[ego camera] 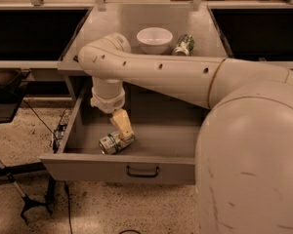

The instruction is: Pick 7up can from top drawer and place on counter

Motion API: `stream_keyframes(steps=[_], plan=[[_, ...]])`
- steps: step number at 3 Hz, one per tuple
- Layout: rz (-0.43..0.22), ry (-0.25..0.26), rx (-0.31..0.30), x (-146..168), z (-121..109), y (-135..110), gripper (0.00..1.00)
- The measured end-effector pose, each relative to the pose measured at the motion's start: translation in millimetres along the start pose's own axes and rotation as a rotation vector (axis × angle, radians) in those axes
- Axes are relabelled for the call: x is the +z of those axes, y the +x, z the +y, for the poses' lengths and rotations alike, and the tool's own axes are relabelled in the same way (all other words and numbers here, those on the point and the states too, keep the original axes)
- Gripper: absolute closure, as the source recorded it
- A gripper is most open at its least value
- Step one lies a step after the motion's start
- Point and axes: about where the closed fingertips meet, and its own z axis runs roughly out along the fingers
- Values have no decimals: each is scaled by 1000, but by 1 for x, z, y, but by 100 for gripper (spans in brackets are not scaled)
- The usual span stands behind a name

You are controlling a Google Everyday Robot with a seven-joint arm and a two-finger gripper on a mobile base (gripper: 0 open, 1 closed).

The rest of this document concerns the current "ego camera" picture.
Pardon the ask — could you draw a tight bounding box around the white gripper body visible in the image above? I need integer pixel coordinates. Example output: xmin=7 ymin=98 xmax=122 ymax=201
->
xmin=90 ymin=88 xmax=125 ymax=114

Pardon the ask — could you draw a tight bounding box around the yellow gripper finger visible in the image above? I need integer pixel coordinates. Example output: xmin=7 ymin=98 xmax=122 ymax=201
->
xmin=110 ymin=109 xmax=134 ymax=139

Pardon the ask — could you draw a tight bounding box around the green 7up can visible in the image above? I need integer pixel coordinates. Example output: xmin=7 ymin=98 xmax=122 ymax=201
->
xmin=99 ymin=131 xmax=135 ymax=155

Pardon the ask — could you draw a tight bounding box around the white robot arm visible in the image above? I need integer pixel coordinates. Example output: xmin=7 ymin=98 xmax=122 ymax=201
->
xmin=78 ymin=34 xmax=293 ymax=234

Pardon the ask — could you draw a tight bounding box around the grey open top drawer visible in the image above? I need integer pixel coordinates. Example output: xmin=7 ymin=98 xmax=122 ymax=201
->
xmin=41 ymin=84 xmax=204 ymax=184

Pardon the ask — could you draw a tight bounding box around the grey counter cabinet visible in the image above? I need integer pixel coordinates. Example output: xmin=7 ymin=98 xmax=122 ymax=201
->
xmin=59 ymin=4 xmax=232 ymax=107

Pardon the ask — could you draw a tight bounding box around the green silver soda can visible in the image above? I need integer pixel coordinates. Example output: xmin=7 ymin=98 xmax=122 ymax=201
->
xmin=172 ymin=34 xmax=194 ymax=56

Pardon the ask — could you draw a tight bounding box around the power strip on floor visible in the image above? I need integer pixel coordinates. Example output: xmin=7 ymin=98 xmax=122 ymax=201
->
xmin=51 ymin=124 xmax=67 ymax=153

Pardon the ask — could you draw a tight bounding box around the white bowl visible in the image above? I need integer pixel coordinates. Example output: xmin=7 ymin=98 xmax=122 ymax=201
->
xmin=137 ymin=27 xmax=173 ymax=55

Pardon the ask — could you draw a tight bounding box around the black chair seat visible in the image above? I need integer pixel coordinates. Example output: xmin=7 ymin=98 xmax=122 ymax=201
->
xmin=0 ymin=69 xmax=29 ymax=124

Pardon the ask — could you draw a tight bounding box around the black tripod stand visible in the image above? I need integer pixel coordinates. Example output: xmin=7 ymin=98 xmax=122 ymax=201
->
xmin=0 ymin=160 xmax=53 ymax=223

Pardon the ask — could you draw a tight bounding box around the black drawer handle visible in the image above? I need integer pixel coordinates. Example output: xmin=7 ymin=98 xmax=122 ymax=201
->
xmin=126 ymin=166 xmax=160 ymax=178

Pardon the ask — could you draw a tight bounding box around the thin black floor cable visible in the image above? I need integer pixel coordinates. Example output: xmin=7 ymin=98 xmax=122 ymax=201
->
xmin=21 ymin=97 xmax=74 ymax=234

